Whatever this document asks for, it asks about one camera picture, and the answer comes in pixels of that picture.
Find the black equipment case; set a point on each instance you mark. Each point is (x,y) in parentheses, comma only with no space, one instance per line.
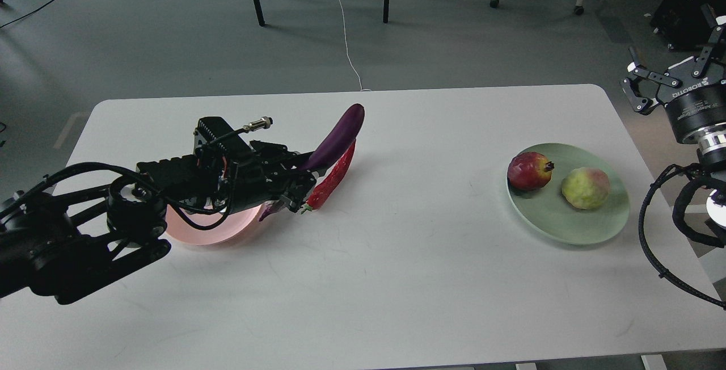
(682,24)

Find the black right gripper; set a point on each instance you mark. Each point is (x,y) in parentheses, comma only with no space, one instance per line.
(697,103)

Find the pink plate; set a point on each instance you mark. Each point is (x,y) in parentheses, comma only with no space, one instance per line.
(236,228)

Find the red chili pepper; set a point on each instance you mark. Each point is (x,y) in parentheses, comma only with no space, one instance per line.
(324,189)

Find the red pomegranate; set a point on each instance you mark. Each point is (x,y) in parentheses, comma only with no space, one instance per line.
(529,171)

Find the green plate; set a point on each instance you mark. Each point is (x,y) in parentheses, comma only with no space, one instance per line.
(548,213)

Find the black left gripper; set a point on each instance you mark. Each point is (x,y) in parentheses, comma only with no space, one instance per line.
(254,173)

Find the purple eggplant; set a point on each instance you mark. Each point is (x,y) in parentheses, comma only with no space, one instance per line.
(337,141)

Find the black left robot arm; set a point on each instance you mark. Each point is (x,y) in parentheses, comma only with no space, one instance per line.
(94,223)

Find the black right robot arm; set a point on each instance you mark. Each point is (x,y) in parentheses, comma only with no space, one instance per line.
(644,89)

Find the green yellow peach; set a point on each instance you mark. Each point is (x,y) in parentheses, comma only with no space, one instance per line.
(586,188)

